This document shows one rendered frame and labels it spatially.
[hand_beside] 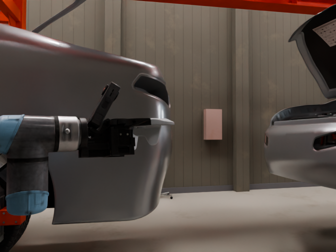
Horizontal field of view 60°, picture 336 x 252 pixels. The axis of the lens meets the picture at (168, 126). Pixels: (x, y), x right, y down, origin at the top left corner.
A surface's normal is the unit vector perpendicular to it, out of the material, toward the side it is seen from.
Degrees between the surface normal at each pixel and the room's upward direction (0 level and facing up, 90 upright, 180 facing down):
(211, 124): 90
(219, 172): 90
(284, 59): 90
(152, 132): 83
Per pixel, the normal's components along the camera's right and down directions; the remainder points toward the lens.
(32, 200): 0.61, 0.02
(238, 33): 0.24, -0.03
